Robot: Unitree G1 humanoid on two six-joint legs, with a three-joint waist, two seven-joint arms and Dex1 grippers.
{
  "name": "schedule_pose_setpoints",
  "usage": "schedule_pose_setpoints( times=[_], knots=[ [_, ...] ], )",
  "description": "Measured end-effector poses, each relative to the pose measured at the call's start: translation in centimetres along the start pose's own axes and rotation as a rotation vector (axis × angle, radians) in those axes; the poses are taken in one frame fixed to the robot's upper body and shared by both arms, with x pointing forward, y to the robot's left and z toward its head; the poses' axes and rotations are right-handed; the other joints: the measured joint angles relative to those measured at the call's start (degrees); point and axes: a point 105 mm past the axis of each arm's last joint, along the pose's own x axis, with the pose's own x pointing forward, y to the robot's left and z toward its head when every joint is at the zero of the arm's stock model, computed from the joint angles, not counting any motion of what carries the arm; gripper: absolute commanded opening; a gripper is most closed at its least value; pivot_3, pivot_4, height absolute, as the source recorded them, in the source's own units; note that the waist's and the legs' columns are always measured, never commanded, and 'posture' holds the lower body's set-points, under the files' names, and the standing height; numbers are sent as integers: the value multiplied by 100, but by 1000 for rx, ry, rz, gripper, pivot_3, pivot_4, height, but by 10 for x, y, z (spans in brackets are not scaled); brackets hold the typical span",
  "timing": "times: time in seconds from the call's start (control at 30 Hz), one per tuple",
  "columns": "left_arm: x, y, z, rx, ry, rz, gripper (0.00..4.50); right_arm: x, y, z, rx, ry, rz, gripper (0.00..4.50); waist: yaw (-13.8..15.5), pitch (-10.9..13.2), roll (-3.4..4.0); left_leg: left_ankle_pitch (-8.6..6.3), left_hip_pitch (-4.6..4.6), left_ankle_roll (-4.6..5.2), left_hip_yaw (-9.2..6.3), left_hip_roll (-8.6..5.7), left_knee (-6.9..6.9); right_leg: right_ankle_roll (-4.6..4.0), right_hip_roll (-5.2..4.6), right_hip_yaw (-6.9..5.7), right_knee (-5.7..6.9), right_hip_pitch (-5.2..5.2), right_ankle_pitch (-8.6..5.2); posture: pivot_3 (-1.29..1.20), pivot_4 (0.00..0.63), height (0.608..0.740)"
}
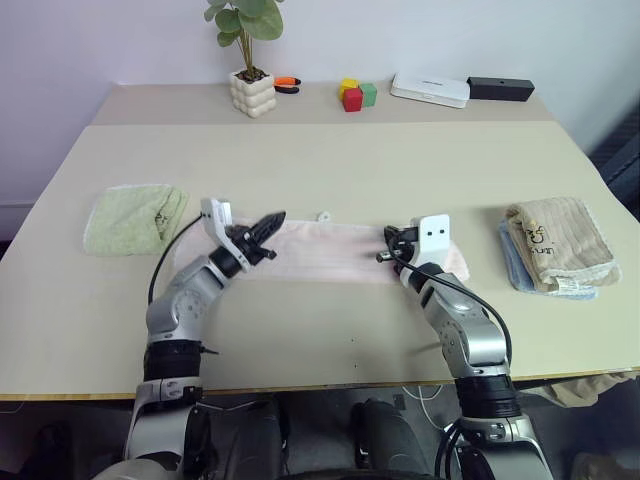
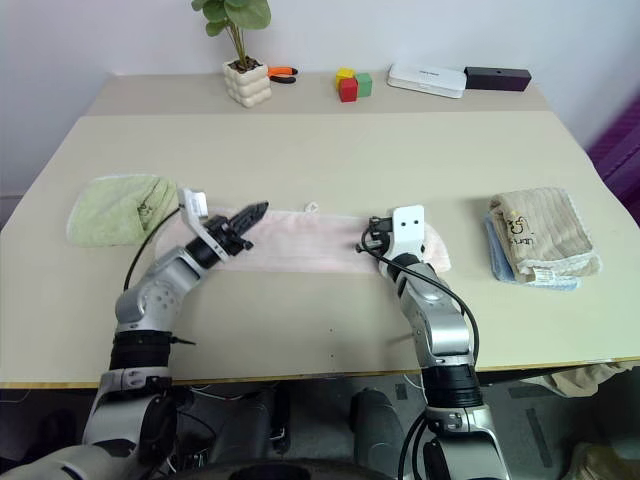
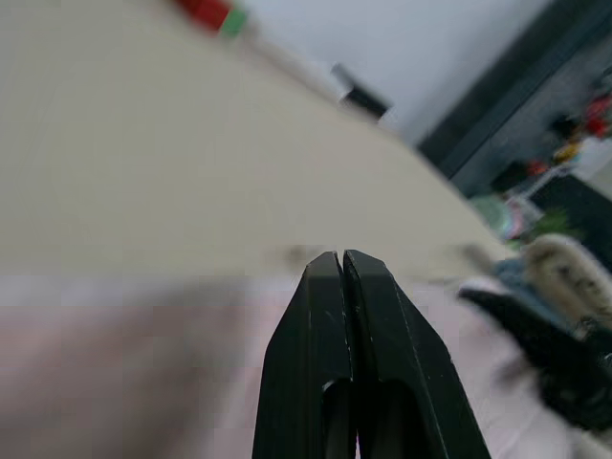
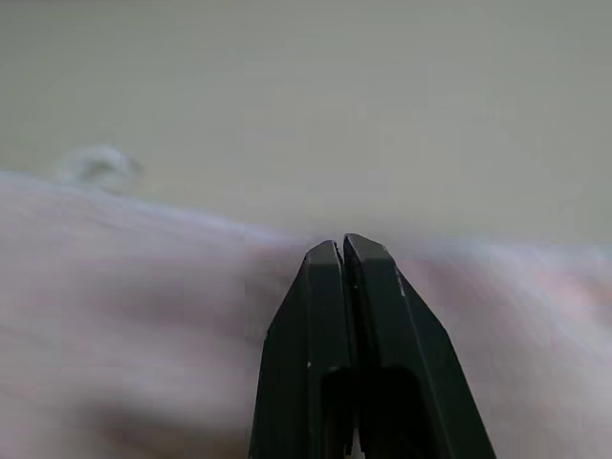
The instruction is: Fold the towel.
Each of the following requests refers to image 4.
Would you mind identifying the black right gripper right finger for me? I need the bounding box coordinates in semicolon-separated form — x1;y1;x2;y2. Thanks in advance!
341;232;497;459

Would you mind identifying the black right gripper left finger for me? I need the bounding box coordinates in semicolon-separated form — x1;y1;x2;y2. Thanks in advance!
247;239;358;459

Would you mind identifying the pale pink towel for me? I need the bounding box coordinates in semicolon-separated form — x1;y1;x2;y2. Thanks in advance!
0;145;612;459

